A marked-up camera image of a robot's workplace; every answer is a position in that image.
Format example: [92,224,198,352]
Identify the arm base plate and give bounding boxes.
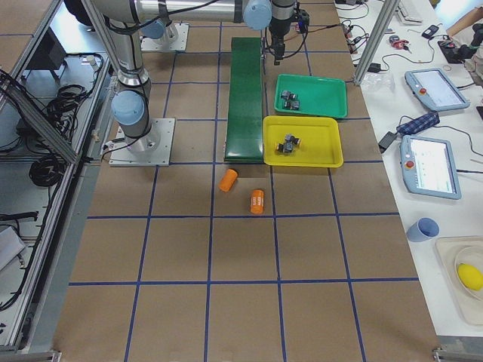
[109,118,175,167]
[141,23,189,53]

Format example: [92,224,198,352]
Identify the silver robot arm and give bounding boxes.
[269,0,296,66]
[65,1,275,156]

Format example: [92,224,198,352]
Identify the yellow lemon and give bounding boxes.
[457,263,482,291]

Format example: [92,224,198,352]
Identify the beige serving tray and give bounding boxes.
[435,236,482,326]

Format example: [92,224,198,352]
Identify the far teach pendant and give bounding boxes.
[405,68,470,112]

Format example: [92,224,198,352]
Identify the blue plastic cup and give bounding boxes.
[406,217,440,242]

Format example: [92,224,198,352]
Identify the red black wire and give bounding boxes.
[307,22,345,33]

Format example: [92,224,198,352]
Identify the orange cylinder with 4680 print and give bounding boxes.
[250,189,264,215]

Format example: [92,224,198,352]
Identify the green plastic tray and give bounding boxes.
[274,74,348,118]

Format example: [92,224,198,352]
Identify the white bowl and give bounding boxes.
[454,246,482,301]

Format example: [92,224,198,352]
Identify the aluminium frame post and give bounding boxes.
[353,0,398,85]

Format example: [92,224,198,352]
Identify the blue plaid pouch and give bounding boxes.
[396,112,440,136]

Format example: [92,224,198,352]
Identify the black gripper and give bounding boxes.
[272,33,285,65]

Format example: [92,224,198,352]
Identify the teach pendant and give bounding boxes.
[405,68,470,112]
[400,135,462,200]

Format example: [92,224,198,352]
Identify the yellow plastic tray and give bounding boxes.
[263,115,343,167]

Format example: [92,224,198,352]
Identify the black power adapter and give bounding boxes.
[378,131,397,153]

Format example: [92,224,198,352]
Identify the green conveyor belt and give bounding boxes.
[224,37,263,163]

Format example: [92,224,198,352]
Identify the near teach pendant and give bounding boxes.
[400,135,462,200]

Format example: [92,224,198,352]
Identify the plain orange cylinder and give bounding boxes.
[218,168,238,192]

